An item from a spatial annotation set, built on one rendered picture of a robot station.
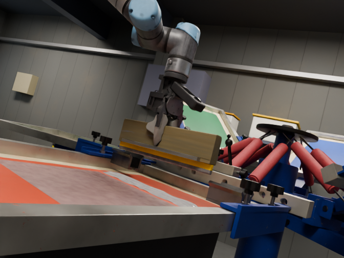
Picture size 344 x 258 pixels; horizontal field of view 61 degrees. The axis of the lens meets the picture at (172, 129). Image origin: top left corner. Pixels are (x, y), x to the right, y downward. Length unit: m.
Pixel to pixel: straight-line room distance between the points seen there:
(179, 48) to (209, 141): 0.29
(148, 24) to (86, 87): 5.03
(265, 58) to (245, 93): 0.57
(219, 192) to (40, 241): 0.52
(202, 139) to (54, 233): 0.49
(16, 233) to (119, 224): 0.13
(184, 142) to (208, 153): 0.08
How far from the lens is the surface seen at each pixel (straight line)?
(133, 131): 0.92
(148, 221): 0.43
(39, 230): 0.33
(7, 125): 1.71
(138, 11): 0.75
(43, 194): 0.55
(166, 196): 0.77
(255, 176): 1.23
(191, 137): 0.76
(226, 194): 0.76
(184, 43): 0.87
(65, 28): 6.66
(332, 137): 2.91
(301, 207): 0.94
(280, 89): 4.32
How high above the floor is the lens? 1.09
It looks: 3 degrees up
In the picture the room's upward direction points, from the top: 15 degrees clockwise
